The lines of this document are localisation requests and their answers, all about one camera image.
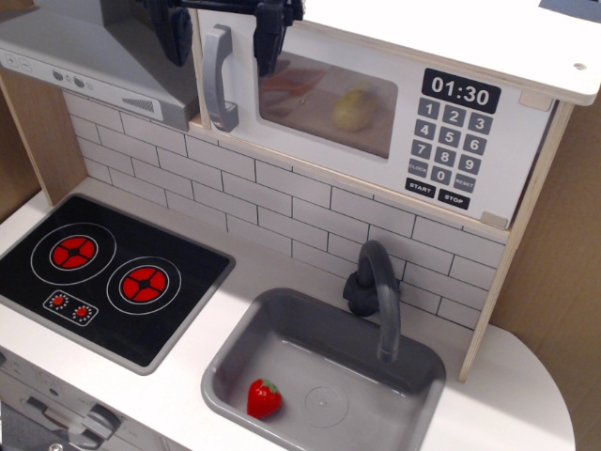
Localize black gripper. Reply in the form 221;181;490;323
141;0;305;77

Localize grey microwave door handle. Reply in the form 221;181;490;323
202;24;239;132

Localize white toy microwave door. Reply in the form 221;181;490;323
198;11;556;228

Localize grey range hood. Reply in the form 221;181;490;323
1;1;200;131

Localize yellow toy potato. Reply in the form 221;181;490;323
331;89;378;132

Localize black toy stovetop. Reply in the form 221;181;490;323
1;194;235;375

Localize dark grey toy faucet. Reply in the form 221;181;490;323
343;241;401;363

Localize white top shelf board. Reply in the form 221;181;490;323
303;1;600;105

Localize white tile backsplash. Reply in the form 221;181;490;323
65;94;504;328

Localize wooden side panel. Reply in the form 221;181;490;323
457;101;574;382

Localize red toy strawberry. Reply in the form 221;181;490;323
247;379;283;419

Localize grey toy sink basin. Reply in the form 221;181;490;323
201;288;446;450

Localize grey oven door handle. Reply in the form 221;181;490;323
21;397;121;450

